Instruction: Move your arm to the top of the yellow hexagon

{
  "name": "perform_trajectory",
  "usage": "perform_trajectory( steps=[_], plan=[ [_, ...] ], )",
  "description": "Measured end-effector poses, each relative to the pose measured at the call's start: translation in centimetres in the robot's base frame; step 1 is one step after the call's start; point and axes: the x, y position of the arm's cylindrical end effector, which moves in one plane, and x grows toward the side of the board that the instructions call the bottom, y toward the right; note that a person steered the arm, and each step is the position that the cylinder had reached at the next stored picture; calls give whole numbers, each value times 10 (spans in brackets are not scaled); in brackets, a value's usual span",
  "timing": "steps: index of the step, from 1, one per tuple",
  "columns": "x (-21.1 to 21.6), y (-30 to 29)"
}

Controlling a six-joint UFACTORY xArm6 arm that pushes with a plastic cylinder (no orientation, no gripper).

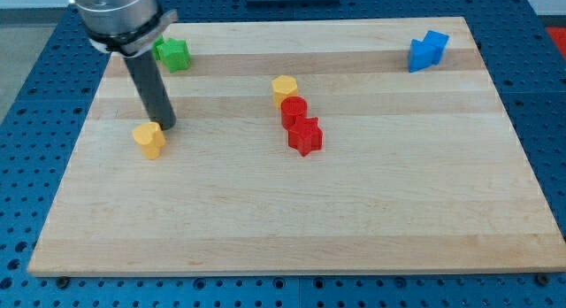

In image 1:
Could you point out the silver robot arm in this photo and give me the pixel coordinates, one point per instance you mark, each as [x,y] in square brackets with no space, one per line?
[126,27]

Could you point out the yellow hexagon block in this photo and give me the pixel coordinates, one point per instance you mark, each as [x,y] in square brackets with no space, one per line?
[283,87]

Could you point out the red star block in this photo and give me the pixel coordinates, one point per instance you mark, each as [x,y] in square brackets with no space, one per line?
[305,135]

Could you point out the red cylinder block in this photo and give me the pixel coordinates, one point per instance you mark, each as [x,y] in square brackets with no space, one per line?
[291,108]

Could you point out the wooden board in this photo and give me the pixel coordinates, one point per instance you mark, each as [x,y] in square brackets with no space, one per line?
[419,173]

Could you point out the yellow heart block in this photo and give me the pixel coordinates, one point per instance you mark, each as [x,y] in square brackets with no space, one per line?
[150,139]

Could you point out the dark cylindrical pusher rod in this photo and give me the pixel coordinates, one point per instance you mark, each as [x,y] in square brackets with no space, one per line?
[148,82]

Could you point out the green block behind star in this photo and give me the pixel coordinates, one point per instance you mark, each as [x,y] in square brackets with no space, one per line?
[157,48]

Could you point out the blue pentagon block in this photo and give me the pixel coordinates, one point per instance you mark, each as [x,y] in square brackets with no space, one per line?
[421,55]

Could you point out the blue cube block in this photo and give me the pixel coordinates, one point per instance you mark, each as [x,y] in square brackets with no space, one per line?
[439,42]

